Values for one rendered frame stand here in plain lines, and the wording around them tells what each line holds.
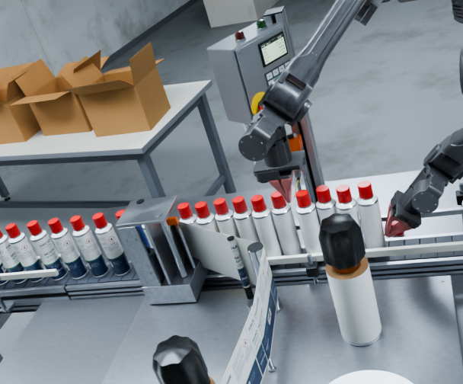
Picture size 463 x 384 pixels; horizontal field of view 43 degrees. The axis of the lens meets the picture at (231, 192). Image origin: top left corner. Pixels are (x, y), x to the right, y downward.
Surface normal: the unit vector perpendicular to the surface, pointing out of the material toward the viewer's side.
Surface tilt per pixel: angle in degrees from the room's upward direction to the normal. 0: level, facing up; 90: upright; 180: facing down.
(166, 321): 0
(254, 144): 88
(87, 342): 0
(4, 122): 90
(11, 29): 90
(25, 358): 0
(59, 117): 91
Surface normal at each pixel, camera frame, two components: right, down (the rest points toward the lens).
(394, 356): -0.27, -0.83
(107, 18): 0.88, -0.01
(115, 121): -0.31, 0.54
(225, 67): -0.72, 0.50
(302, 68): -0.04, 0.00
